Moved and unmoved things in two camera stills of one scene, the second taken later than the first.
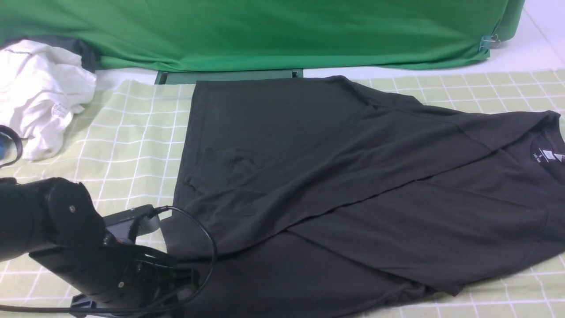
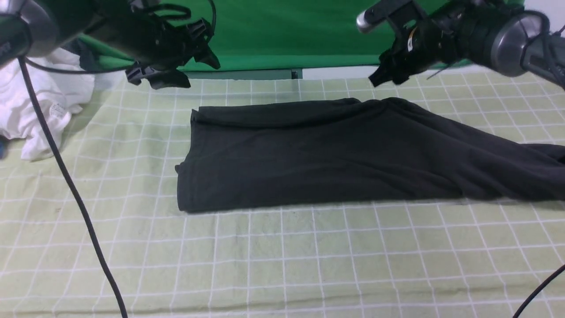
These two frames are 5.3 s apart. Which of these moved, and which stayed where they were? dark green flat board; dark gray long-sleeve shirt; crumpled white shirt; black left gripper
Moved: black left gripper; dark gray long-sleeve shirt
Stayed: crumpled white shirt; dark green flat board
